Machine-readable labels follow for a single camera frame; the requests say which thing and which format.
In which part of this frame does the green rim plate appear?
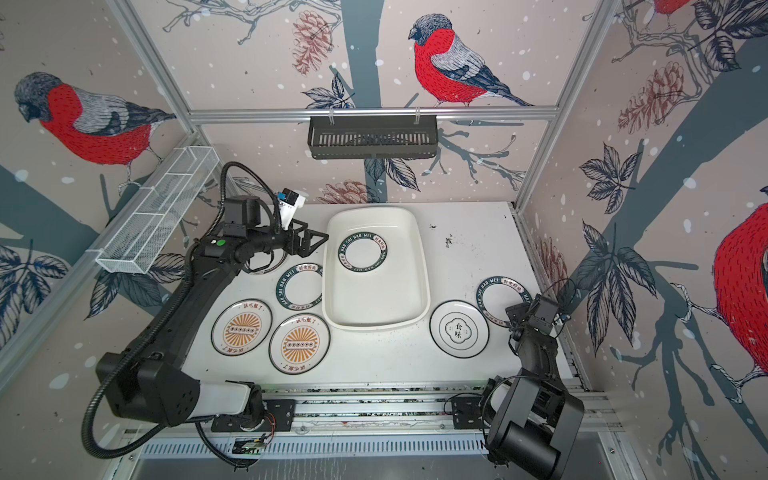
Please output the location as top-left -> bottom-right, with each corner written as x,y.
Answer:
337,231 -> 389,273
275,263 -> 323,311
475,276 -> 533,328

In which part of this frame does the white plate black emblem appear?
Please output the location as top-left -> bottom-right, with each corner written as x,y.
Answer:
429,300 -> 490,359

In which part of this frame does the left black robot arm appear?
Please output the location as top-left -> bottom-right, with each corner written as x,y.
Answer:
82,220 -> 329,431

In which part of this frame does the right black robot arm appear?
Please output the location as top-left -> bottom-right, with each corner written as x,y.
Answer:
480,295 -> 584,479

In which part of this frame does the white plastic bin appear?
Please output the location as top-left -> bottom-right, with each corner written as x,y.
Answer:
321,206 -> 431,331

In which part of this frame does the orange sunburst plate centre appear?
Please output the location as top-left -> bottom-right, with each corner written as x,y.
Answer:
269,313 -> 331,375

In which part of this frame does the orange sunburst plate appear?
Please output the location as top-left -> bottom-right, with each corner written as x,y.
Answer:
269,313 -> 331,375
211,299 -> 273,357

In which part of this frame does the orange sunburst plate far left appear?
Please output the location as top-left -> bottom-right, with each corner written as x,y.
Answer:
211,299 -> 273,357

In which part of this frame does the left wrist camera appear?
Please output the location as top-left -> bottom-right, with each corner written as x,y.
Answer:
278,188 -> 307,230

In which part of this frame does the black wall basket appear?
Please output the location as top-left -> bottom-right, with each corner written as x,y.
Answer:
307,116 -> 438,160

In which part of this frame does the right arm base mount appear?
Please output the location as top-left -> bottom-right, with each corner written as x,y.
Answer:
443,392 -> 496,430

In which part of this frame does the white wire mesh basket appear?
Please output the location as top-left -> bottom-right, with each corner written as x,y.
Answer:
96,146 -> 220,274

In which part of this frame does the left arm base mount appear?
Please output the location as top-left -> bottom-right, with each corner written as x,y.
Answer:
211,399 -> 296,433

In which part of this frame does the black corrugated cable conduit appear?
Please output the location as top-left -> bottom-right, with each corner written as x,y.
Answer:
80,287 -> 193,460

